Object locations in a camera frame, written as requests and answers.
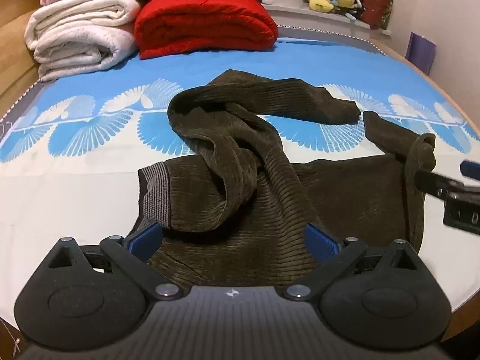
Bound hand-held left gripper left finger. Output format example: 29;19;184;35
39;221;184;302

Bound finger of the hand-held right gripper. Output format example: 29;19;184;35
460;160;480;179
414;170;480;202

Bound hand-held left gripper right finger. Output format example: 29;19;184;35
283;223;428;302

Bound dark olive corduroy pants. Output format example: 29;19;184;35
137;68;437;289

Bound blue white patterned bed sheet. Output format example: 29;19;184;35
0;35;480;346

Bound white folded blanket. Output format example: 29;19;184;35
24;0;141;83

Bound white window ledge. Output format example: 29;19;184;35
262;0;391;42

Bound red folded blanket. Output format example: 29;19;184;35
134;0;279;60

